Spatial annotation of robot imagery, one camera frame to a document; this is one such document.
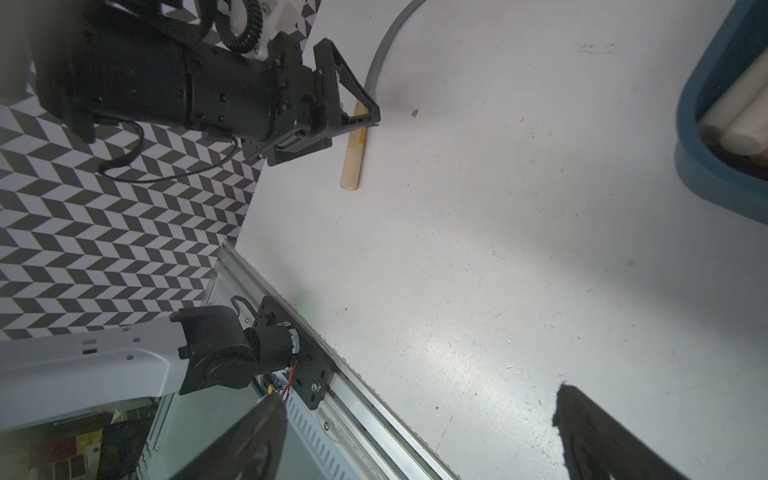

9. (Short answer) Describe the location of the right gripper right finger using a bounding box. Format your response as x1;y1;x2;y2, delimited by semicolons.
552;384;684;480

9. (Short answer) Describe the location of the dark blue storage tray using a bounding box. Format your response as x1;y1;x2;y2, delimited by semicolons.
675;1;767;224

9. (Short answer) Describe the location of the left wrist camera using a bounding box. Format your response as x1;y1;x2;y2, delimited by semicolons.
204;0;320;62

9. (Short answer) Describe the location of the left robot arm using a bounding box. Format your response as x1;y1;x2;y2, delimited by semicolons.
1;1;380;166

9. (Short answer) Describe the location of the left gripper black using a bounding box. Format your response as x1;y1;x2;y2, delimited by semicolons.
185;33;381;166

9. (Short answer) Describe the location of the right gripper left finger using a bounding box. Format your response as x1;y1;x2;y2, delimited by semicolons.
172;394;288;479

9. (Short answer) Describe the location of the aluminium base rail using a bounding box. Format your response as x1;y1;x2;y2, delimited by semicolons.
137;239;463;480

